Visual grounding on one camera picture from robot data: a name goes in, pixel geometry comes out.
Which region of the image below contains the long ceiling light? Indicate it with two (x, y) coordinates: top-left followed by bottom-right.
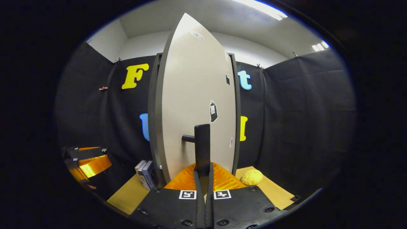
(235, 0), (288, 21)

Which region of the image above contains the lavender book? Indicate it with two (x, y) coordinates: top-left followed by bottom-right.
(142, 161), (157, 191)

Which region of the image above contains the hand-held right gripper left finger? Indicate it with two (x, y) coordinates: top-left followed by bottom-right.
(130, 163), (206, 229)

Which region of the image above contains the dark grey cabinet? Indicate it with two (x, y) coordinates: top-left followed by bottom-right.
(148, 52), (241, 188)

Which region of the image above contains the yellow lumpy ball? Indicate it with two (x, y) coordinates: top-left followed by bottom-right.
(241, 169), (264, 186)

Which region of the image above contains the black backdrop cloth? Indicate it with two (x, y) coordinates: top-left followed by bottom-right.
(56, 43), (356, 198)

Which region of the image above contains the small ceiling light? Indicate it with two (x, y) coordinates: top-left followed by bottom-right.
(312, 40), (330, 52)

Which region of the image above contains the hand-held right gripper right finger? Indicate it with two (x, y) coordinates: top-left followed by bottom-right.
(206, 162), (284, 229)

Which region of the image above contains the white book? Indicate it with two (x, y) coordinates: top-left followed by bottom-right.
(135, 160), (147, 184)

